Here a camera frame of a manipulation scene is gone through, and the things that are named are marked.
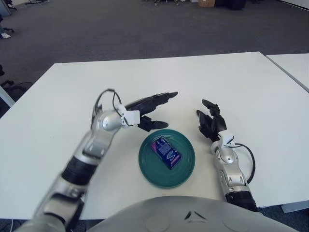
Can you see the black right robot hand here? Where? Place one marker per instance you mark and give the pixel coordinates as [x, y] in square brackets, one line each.
[214, 123]

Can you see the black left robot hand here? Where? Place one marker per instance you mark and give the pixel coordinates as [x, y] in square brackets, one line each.
[147, 104]

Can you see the blue purple gum pack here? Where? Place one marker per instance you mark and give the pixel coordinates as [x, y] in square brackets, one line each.
[166, 153]

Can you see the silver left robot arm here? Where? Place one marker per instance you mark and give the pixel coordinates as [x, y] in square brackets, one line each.
[96, 145]

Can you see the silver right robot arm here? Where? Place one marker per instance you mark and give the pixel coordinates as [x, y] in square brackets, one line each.
[231, 174]

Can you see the green round plate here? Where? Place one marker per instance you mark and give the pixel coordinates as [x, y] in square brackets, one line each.
[149, 169]

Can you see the grey robot torso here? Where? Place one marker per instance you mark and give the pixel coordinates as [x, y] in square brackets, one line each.
[169, 215]

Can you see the black office chair base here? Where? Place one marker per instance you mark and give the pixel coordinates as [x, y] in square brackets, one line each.
[10, 6]
[7, 29]
[166, 2]
[15, 88]

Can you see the white table leg foot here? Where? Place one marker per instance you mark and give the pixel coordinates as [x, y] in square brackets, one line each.
[295, 208]

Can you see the brown cardboard box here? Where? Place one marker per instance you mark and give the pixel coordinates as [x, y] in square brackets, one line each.
[206, 2]

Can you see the black cabinet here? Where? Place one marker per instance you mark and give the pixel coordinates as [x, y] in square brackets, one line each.
[230, 3]

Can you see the black floor stand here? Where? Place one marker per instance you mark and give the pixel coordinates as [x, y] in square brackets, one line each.
[36, 2]

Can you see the white shoe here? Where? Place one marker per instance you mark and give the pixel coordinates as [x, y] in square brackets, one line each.
[5, 35]

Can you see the white desk frame beam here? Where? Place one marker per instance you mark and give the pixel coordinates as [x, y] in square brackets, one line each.
[6, 96]

